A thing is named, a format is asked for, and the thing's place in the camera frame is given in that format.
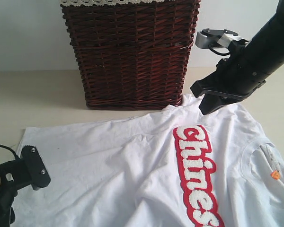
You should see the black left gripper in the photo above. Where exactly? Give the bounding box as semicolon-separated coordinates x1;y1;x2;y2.
0;159;35;227

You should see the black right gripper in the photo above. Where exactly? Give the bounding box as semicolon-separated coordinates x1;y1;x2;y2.
190;40;265;115

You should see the white t-shirt with red lettering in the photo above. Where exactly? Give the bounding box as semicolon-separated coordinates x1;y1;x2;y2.
13;95;284;227

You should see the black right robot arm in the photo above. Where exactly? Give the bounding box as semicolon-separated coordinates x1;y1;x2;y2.
190;0;284;115

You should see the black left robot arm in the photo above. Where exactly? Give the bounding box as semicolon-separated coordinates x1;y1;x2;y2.
0;158;32;227

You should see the dark red wicker basket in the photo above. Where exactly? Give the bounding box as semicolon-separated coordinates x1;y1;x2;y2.
60;0;200;110

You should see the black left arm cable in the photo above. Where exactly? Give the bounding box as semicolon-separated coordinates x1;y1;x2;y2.
0;143;21;161

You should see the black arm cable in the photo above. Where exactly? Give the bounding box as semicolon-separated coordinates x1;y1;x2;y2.
0;143;21;161
209;46;231;56

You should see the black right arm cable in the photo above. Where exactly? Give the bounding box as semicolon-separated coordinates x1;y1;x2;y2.
209;46;231;56

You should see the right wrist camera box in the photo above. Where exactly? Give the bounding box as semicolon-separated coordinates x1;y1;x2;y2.
195;28;249;49

